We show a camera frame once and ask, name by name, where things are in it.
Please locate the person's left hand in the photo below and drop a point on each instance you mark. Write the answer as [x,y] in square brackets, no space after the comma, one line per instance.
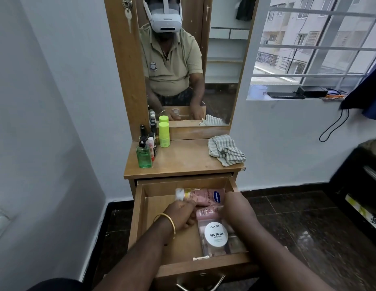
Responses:
[180,213]

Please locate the person's right hand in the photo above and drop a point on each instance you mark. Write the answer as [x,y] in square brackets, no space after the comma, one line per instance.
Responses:
[241,213]

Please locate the person's right fingers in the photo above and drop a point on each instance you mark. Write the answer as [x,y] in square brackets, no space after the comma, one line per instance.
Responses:
[227,207]

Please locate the person's left fingers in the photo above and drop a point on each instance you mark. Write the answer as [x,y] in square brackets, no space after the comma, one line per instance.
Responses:
[189,210]

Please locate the person's left forearm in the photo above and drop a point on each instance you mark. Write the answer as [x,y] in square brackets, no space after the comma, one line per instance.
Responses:
[139,257]

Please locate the person's right forearm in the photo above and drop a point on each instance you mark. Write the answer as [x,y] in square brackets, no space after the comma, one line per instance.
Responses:
[275,260]

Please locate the large pink lotion bottle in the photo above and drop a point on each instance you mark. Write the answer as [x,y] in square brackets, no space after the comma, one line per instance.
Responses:
[203,195]

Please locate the gold bangle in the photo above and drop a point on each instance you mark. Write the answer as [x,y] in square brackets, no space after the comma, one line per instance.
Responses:
[169,222]

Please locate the white round jar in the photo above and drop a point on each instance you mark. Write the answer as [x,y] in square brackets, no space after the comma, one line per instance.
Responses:
[216,234]

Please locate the wooden drawer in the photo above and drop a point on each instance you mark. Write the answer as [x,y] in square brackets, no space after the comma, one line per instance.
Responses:
[181,247]

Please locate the checkered grey cloth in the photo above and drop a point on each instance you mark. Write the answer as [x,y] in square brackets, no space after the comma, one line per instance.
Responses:
[225,150]

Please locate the green liquid pump bottle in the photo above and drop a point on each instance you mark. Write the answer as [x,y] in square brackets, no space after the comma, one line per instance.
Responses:
[144,157]

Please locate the small white pink bottle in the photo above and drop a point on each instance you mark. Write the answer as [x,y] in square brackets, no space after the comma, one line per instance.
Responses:
[151,146]

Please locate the neon green bottle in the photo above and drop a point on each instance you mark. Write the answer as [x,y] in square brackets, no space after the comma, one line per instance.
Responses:
[164,134]

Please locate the dark glass bottle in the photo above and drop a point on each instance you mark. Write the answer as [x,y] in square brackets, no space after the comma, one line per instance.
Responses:
[142,133]

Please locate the tall black bottle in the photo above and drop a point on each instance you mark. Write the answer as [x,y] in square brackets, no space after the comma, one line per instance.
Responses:
[153,127]

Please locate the white plastic cup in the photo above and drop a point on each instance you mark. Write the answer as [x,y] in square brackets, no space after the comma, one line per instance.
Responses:
[258,92]

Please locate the black flat tablet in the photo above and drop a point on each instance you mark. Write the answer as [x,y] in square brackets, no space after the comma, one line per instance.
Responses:
[286,95]

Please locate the black furniture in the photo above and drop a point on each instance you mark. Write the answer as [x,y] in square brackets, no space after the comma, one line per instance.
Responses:
[354,181]

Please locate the dressing table mirror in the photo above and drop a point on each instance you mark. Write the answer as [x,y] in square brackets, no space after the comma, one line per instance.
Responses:
[224,72]

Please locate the black box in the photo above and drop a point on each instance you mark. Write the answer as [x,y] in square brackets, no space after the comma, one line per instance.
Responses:
[312,91]

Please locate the black trousers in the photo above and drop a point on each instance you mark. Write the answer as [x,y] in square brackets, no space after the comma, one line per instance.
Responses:
[60,285]

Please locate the wooden dressing table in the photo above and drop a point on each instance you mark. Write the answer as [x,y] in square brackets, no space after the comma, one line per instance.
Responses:
[127,72]

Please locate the dark blue garment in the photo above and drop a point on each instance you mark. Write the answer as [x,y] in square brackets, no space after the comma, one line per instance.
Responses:
[365,93]

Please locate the white window grille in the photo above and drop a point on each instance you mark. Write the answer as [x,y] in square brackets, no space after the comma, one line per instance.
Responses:
[315,46]

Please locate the silver key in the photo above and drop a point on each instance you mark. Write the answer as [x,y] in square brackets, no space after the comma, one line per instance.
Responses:
[128,19]

